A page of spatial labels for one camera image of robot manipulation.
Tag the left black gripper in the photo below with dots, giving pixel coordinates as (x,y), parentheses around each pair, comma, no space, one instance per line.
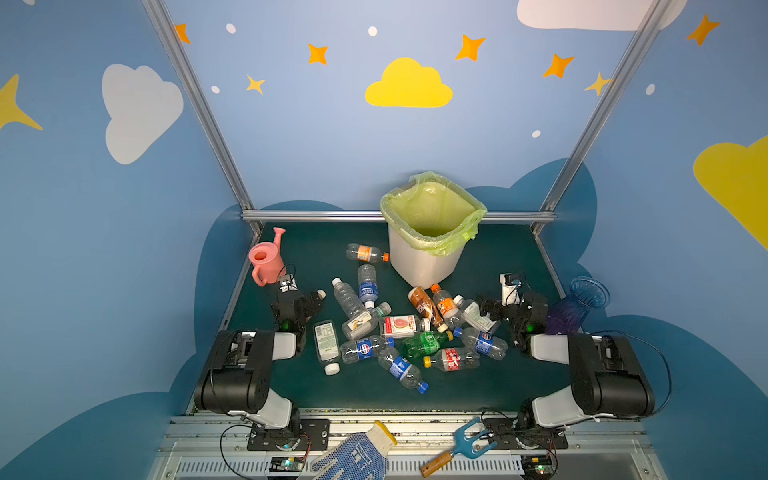
(305,300)

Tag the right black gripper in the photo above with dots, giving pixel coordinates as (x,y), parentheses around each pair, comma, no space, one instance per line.
(501,308)

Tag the pepsi bottle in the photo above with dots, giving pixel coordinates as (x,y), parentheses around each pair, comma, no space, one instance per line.
(364,348)
(482,342)

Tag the clear bottle white cap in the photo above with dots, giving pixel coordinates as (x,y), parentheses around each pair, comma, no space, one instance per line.
(347,298)

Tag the clear bottle green cap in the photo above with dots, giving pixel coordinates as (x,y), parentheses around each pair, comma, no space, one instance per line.
(364,322)

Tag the clear bottle blue label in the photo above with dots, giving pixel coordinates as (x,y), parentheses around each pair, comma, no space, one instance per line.
(368,286)

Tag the coke bottle yellow cap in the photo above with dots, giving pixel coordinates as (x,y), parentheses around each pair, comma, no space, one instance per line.
(453,359)

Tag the clear bottle orange label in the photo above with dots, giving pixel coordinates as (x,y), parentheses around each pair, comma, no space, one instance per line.
(366,253)

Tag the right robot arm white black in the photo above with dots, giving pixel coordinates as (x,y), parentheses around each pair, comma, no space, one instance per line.
(607,379)

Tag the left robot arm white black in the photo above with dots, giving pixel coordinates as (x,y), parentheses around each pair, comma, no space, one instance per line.
(236,380)

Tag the white trash bin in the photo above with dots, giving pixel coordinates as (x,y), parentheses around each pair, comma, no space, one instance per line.
(417,267)

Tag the green bin liner bag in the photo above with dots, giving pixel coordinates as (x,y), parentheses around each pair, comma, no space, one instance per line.
(433,214)

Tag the purple blue glass vase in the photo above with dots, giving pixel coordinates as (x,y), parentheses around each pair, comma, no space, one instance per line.
(568,314)

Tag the pink watering can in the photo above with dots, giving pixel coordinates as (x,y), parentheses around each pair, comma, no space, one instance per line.
(266,260)

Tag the bottle orange cap orange label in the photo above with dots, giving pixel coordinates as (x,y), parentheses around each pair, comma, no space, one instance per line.
(448,309)

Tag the green soda bottle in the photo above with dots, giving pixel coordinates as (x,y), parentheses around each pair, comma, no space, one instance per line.
(426,344)

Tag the bottle red pink label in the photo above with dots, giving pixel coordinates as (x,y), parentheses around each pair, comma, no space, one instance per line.
(404,326)

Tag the clear bottle blue cap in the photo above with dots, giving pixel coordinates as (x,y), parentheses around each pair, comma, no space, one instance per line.
(405,372)

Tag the brown tea bottle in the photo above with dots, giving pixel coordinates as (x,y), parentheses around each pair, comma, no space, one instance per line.
(427,308)

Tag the blue garden hand rake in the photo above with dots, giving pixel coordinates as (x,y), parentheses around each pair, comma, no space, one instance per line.
(471,446)

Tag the right circuit board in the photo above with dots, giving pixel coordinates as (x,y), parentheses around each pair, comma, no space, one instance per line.
(537,467)

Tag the circuit board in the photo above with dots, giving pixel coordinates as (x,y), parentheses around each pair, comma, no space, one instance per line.
(286,465)
(537,467)

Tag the left circuit board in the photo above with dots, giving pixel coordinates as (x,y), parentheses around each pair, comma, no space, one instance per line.
(286,465)

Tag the blue white work glove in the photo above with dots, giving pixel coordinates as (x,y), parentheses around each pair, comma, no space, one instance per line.
(363,456)

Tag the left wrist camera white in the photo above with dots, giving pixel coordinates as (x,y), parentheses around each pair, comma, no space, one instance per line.
(287,285)

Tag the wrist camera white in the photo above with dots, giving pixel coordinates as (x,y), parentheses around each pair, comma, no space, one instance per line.
(287,285)
(510,284)

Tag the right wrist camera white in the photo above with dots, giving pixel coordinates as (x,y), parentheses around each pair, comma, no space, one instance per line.
(510,284)

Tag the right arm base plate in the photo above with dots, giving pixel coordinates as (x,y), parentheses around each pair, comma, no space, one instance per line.
(509,436)

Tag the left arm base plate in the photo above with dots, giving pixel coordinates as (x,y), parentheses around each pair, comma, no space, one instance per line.
(297,436)

